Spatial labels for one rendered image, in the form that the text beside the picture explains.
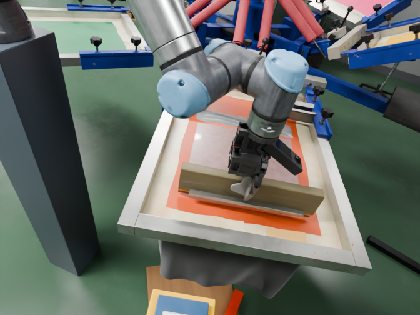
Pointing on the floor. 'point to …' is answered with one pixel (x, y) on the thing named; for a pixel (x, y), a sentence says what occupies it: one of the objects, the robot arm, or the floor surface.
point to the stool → (382, 83)
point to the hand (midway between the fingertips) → (249, 191)
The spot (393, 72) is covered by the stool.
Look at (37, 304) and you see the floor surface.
